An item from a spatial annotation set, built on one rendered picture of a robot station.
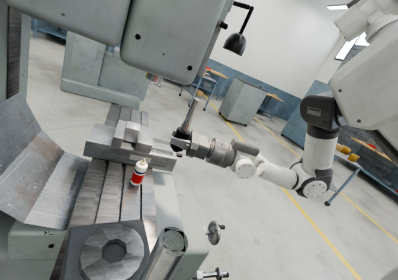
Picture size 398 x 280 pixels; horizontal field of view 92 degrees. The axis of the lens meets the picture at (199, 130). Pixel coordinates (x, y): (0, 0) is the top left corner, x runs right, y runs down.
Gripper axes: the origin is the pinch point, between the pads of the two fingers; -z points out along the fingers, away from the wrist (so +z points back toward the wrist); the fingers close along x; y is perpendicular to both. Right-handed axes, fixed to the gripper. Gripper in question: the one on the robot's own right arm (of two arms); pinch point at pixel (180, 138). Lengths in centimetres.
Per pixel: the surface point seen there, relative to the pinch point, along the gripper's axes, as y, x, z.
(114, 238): 2.5, 36.1, -7.4
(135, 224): 3.8, 31.7, -5.0
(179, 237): -14.9, 46.6, -2.0
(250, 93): 23, -422, 165
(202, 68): -23.3, -1.1, -1.9
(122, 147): 15.4, -7.5, -18.2
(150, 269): -12.0, 47.7, -3.3
